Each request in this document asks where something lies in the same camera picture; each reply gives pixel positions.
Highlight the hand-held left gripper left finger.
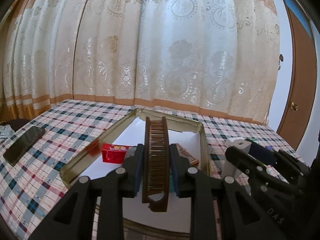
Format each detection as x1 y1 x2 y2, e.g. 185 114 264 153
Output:
30 144 145 240

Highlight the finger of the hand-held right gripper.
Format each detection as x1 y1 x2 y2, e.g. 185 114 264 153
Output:
246 139 312 183
226 146 303 198

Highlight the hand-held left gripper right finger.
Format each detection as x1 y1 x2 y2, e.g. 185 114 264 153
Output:
169 144 285 240

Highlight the white rectangular block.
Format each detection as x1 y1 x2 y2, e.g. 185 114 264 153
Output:
221 138 253 179

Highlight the brown comb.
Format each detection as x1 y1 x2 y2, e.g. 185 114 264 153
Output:
142 116 171 212

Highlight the pink box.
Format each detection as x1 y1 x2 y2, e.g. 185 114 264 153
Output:
175 142 200 166

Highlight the gold metal tin tray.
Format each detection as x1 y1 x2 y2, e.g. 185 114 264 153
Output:
59 108 212 238

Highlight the red printed box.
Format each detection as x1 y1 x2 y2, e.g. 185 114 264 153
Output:
101 143 132 164

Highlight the brown wooden door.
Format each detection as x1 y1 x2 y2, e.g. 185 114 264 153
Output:
276 0 318 150

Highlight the plaid tablecloth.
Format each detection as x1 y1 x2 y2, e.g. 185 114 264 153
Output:
0 99 300 240

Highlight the black smartphone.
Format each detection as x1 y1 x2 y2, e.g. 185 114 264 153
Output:
3 126 46 166

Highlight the dark round object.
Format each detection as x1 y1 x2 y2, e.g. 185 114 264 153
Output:
5 119 30 132

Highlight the cream floral curtain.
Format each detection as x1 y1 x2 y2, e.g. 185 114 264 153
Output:
0 0 280 125

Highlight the grey patterned cloth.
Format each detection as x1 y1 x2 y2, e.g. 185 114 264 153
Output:
0 125 15 140

